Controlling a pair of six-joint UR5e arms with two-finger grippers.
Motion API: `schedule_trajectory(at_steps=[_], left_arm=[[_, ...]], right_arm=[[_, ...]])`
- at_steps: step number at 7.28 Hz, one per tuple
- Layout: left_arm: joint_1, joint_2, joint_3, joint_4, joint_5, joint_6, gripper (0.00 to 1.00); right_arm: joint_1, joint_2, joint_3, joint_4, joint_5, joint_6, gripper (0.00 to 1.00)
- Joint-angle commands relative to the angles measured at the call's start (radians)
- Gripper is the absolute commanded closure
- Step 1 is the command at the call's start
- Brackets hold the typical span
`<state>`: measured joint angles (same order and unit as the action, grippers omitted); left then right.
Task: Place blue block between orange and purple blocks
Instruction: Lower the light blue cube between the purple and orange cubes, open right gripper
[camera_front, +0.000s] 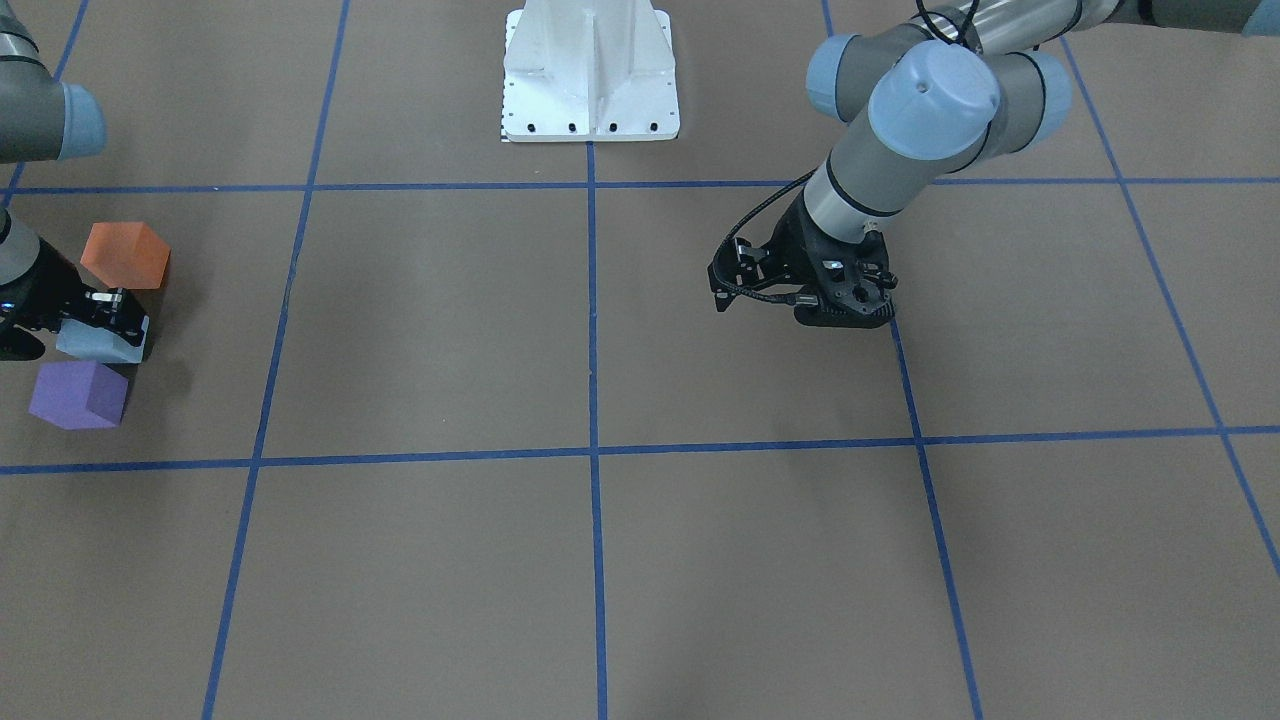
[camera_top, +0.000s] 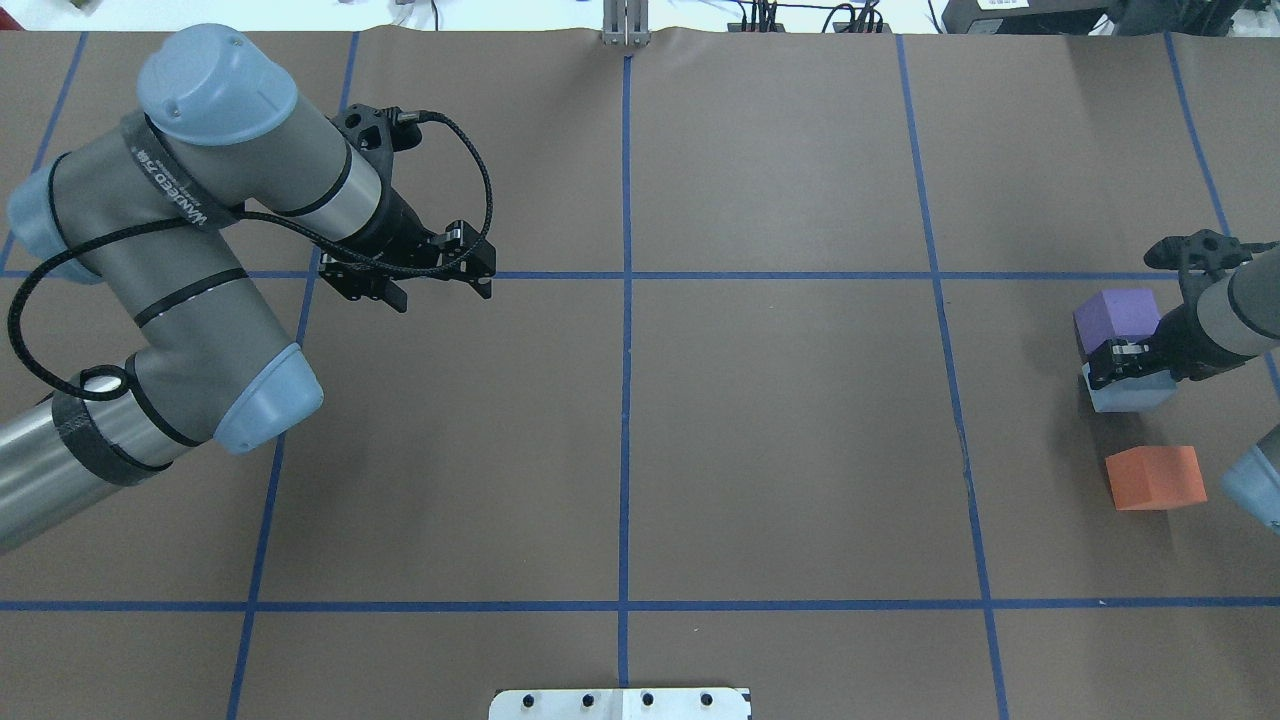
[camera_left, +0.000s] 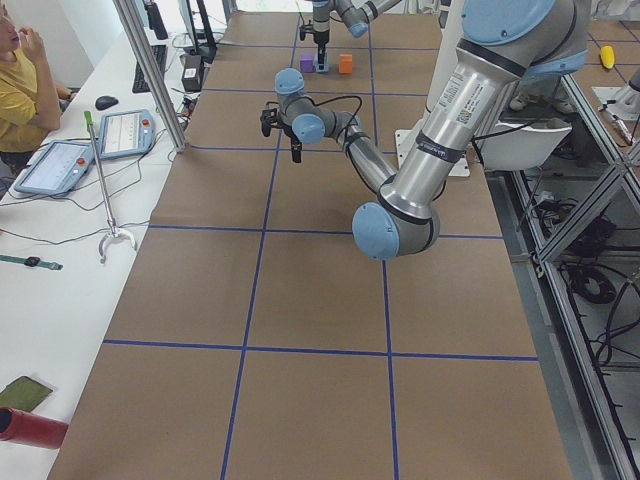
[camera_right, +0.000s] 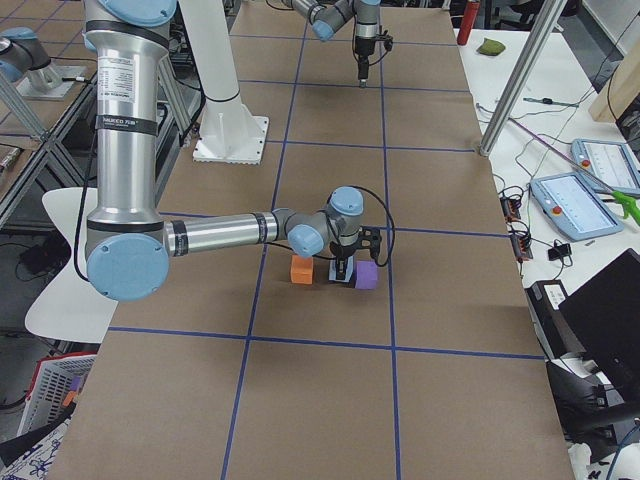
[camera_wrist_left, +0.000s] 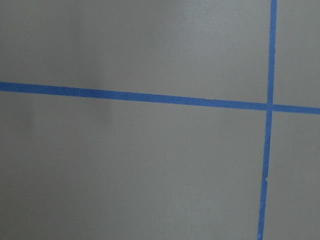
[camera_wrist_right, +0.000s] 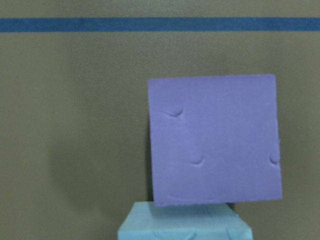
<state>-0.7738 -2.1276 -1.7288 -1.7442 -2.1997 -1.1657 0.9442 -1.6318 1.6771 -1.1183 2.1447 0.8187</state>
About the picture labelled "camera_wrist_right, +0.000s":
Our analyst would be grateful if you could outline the light blue foam block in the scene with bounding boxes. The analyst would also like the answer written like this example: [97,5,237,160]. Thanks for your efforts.
[117,201,254,240]

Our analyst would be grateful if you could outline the purple foam block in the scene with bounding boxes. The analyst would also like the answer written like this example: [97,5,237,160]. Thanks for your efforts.
[148,74,283,207]

